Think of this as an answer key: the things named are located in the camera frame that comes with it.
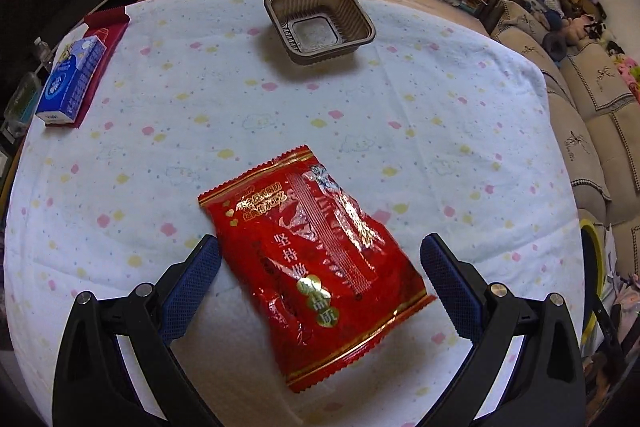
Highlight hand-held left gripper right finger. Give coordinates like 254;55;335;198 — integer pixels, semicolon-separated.
419;233;587;427

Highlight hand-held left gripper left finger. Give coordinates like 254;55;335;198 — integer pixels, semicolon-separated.
52;234;223;427

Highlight red snack bag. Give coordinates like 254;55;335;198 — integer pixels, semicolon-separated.
197;144;437;395

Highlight yellow-rimmed black bin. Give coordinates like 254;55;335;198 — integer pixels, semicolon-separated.
580;219;609;353

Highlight dotted white tablecloth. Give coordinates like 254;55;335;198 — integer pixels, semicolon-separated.
2;0;586;427

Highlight beige sofa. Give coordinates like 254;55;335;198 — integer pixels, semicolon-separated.
487;0;640;258

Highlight blue white tissue box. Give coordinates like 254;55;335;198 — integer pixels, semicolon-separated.
35;36;107;126

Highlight glass ashtray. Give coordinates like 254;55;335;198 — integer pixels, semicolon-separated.
4;72;43;138

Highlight dark red mat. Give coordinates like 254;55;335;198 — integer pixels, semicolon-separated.
44;6;130;130

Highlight clear water bottle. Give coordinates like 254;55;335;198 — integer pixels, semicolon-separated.
34;38;53;72

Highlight pile of plush toys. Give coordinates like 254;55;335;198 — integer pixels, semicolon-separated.
545;7;640;100

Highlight brown plastic food tray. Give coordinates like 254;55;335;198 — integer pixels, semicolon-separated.
263;0;377;66

